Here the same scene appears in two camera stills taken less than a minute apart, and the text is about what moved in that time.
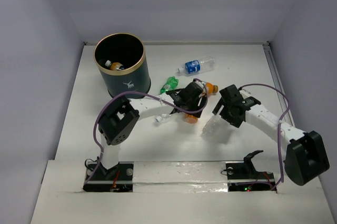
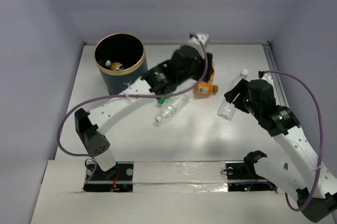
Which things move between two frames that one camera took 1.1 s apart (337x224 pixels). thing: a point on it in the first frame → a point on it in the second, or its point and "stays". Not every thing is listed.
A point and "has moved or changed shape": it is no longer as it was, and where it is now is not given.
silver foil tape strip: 180,177 stays
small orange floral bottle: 191,118 → 212,76
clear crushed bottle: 217,129 has moved or changed shape
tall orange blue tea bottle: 114,66 stays
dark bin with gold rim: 120,58 stays
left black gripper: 184,100 → 154,81
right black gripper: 235,121 → 241,87
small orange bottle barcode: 211,89 stays
